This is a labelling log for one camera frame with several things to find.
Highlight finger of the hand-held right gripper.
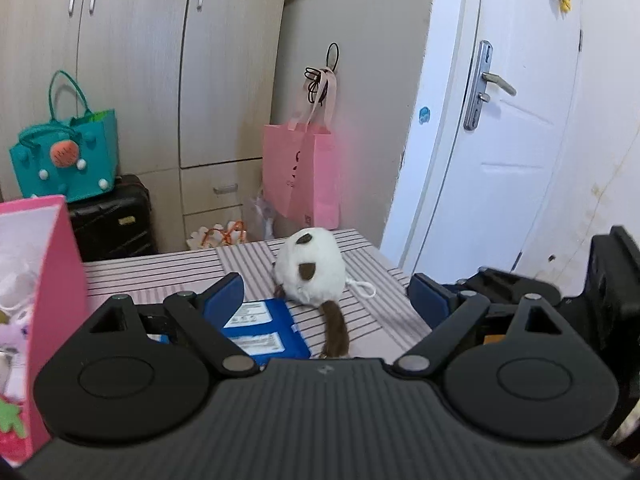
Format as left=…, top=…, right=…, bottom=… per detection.
left=460, top=267, right=562, bottom=311

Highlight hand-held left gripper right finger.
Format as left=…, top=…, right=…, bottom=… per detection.
left=392, top=273, right=572, bottom=377

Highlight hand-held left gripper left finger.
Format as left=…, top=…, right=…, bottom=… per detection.
left=75, top=272, right=262, bottom=379

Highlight blue wet wipes pack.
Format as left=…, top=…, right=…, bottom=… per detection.
left=145, top=298, right=312, bottom=366

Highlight white brown plush cat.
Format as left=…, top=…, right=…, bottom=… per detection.
left=271, top=227, right=377, bottom=359

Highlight pink paper box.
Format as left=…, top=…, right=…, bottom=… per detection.
left=0, top=195, right=90, bottom=468

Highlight pink striped table cover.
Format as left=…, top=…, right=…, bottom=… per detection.
left=82, top=228, right=434, bottom=361

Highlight clear plastic bag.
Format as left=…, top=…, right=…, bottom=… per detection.
left=250, top=189, right=277, bottom=242

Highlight white door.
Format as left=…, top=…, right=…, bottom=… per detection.
left=400, top=0, right=586, bottom=281

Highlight black suitcase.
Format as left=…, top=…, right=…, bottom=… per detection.
left=67, top=174, right=158, bottom=262

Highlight pink tote bag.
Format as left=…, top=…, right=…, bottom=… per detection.
left=262, top=66, right=341, bottom=230

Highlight teal felt handbag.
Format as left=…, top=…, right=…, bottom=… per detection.
left=9, top=70, right=120, bottom=204

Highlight beige wardrobe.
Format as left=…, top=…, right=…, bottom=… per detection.
left=0, top=0, right=294, bottom=261

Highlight silver door handle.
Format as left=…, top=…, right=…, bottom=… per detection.
left=463, top=40, right=517, bottom=132

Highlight black hair ties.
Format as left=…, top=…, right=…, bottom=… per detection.
left=303, top=42, right=341, bottom=106

